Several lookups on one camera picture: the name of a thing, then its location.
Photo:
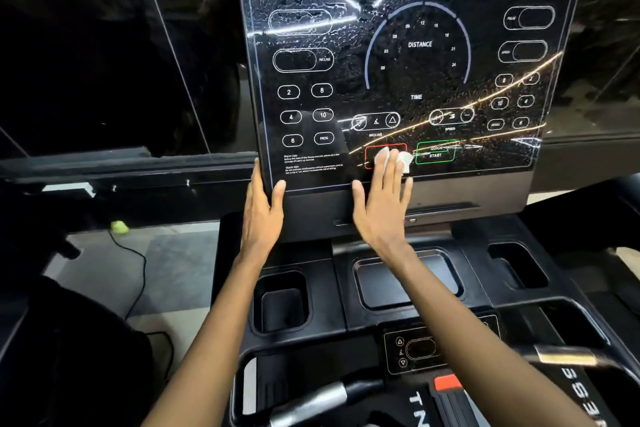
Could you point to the person's left forearm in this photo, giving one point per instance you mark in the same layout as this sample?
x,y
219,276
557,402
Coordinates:
x,y
205,352

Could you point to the yellow-green plug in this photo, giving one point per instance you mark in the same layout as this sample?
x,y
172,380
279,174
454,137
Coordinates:
x,y
119,227

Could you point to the person's left hand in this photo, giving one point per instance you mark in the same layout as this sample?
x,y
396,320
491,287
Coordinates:
x,y
262,227

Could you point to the small white wipe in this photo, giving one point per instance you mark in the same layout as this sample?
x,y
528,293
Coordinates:
x,y
404,159

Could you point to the person's right hand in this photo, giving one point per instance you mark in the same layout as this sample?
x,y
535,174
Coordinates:
x,y
385,211

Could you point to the black stair climber machine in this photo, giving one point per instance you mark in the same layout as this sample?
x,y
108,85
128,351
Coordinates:
x,y
60,362

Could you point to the person's right forearm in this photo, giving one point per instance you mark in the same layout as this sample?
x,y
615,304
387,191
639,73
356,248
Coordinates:
x,y
480,352

